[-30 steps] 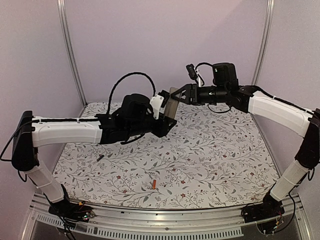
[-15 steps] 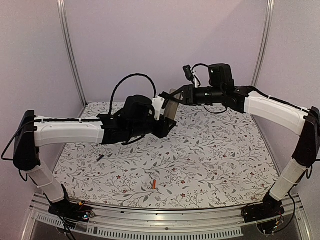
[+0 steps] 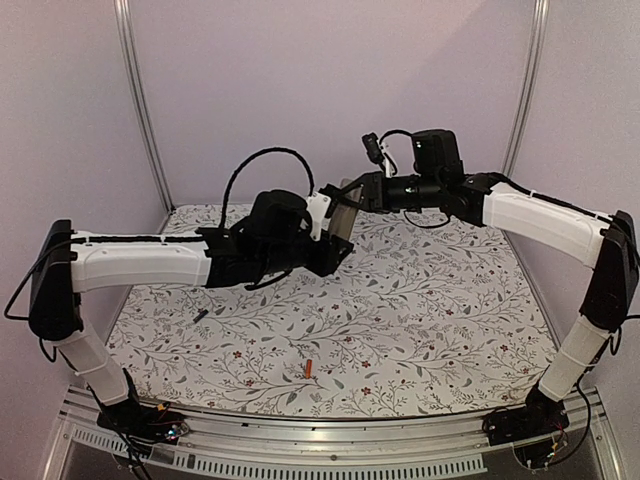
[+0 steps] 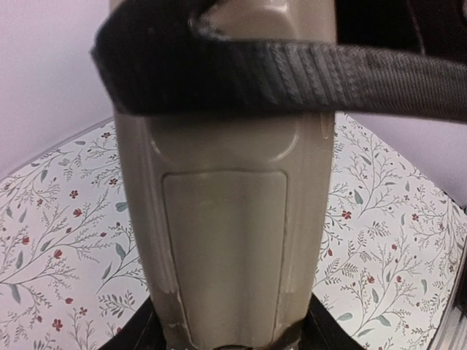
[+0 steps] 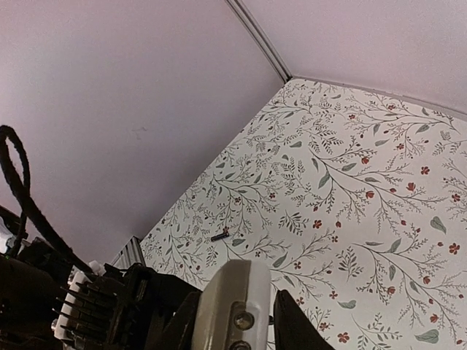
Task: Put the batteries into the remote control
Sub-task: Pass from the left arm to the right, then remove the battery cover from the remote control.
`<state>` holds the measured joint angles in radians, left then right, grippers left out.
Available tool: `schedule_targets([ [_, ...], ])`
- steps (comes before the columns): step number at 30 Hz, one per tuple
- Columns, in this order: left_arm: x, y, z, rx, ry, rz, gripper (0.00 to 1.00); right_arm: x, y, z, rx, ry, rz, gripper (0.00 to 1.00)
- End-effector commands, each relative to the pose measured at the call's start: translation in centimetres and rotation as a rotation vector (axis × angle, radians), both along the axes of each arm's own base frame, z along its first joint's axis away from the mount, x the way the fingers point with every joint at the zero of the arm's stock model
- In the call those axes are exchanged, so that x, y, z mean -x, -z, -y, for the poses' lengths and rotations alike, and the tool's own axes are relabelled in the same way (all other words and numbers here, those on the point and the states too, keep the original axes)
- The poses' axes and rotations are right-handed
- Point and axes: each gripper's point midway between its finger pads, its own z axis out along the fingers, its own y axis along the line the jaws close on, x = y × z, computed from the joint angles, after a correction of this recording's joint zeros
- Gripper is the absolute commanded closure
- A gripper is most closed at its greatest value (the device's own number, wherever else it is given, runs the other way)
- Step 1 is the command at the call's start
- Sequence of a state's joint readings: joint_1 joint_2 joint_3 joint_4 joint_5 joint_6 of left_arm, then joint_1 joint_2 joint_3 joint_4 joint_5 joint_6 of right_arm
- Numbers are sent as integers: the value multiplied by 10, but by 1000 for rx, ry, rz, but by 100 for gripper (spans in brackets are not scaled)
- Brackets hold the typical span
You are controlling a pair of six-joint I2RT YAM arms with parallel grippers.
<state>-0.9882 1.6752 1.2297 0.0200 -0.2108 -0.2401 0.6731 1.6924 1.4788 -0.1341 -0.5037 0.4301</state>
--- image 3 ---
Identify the floral patterned table mat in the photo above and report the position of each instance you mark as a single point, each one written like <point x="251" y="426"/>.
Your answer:
<point x="424" y="317"/>

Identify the right aluminium frame post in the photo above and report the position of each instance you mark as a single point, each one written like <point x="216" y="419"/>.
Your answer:
<point x="531" y="71"/>

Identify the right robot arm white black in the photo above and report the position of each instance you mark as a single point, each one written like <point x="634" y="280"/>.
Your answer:
<point x="603" y="243"/>

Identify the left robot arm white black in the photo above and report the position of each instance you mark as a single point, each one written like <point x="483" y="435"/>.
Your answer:
<point x="282" y="232"/>

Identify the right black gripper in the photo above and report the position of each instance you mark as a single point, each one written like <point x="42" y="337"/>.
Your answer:
<point x="373" y="191"/>

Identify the black battery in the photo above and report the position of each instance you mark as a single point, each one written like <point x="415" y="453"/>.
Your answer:
<point x="200" y="316"/>

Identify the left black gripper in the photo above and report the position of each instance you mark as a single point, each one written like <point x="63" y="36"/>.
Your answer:
<point x="331" y="258"/>

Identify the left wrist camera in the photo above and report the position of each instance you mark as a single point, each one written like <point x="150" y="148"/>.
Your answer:
<point x="321" y="206"/>

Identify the left aluminium frame post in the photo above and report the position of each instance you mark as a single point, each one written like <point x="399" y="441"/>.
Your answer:
<point x="123" y="17"/>

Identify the aluminium front rail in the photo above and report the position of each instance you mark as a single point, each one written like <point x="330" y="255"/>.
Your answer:
<point x="231" y="445"/>

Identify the orange battery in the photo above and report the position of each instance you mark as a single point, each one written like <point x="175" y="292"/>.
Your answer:
<point x="308" y="369"/>

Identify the aluminium frame post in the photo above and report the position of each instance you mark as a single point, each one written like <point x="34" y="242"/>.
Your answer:
<point x="123" y="17"/>
<point x="531" y="71"/>

